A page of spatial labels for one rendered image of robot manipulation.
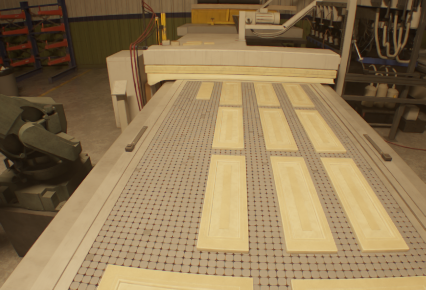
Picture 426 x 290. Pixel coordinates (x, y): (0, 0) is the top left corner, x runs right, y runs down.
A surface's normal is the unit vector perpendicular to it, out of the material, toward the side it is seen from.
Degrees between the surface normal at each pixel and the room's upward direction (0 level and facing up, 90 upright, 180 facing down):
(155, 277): 0
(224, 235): 11
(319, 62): 90
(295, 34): 90
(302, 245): 0
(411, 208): 0
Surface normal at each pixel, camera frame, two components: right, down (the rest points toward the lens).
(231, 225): 0.19, -0.87
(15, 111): 0.86, 0.23
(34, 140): 0.49, 0.39
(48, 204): -0.05, 0.44
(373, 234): -0.02, -0.79
